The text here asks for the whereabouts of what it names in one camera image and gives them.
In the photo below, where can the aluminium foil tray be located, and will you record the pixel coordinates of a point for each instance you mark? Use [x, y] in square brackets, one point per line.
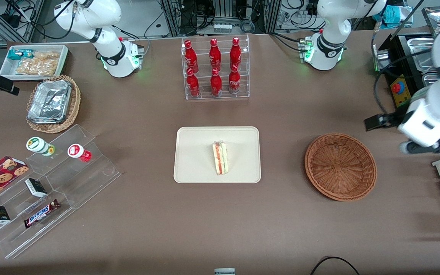
[50, 102]

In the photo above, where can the flat steel pan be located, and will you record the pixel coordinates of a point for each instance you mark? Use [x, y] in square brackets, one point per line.
[420, 53]

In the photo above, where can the cream plastic tray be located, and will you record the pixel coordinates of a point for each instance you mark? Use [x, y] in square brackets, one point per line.
[193, 154]

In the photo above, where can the teal snack pack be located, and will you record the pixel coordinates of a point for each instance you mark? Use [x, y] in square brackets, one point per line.
[16, 54]

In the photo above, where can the clear acrylic stepped display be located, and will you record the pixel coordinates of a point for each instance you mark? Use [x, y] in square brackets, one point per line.
[86, 183]

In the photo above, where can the yellow emergency stop box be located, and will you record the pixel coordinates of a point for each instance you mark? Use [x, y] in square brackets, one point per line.
[400, 95]

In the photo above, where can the red cola bottle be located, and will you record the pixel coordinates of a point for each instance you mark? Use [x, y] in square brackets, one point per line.
[234, 82]
[190, 57]
[215, 55]
[193, 84]
[235, 54]
[216, 84]

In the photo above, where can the black appliance box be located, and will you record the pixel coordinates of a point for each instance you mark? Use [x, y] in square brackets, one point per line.
[399, 57]

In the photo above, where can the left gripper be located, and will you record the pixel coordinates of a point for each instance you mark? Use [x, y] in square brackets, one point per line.
[391, 119]

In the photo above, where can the clear cracker bag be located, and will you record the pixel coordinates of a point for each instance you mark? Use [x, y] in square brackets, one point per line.
[36, 68]
[47, 55]

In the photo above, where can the triangular sandwich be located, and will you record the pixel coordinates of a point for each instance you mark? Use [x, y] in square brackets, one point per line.
[220, 158]

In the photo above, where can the tilted steel tray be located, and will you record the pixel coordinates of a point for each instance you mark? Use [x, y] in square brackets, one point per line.
[432, 17]

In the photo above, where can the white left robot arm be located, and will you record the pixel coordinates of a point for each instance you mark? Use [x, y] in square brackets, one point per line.
[330, 23]

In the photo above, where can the round brown wicker basket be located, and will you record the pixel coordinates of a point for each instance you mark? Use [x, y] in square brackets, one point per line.
[340, 166]

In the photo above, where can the green lid white cup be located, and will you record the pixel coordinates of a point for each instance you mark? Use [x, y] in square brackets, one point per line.
[36, 144]

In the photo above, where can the clear acrylic bottle rack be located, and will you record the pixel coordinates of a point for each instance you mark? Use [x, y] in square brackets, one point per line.
[204, 97]

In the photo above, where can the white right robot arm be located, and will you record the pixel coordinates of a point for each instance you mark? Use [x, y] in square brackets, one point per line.
[90, 19]

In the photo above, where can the Snickers chocolate bar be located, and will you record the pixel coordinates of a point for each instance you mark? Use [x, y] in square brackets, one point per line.
[40, 214]

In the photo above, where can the oval light wicker basket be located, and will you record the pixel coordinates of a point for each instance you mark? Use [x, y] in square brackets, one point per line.
[75, 103]

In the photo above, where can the aluminium equipment rack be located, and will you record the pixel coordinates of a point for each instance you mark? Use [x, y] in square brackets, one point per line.
[225, 9]

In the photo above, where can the white connector block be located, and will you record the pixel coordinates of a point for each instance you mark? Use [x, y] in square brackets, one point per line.
[222, 28]

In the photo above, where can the red lid cup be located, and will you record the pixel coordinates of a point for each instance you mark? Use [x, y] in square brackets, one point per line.
[76, 151]

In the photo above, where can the white plastic bin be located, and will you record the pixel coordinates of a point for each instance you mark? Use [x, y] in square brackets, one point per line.
[8, 68]

